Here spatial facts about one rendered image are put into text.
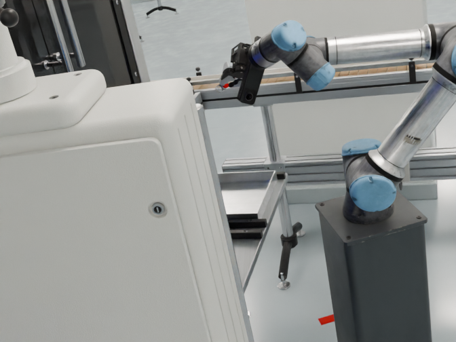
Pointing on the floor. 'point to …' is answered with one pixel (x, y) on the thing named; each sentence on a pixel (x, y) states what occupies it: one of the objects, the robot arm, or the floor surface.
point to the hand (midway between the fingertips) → (226, 85)
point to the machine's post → (135, 41)
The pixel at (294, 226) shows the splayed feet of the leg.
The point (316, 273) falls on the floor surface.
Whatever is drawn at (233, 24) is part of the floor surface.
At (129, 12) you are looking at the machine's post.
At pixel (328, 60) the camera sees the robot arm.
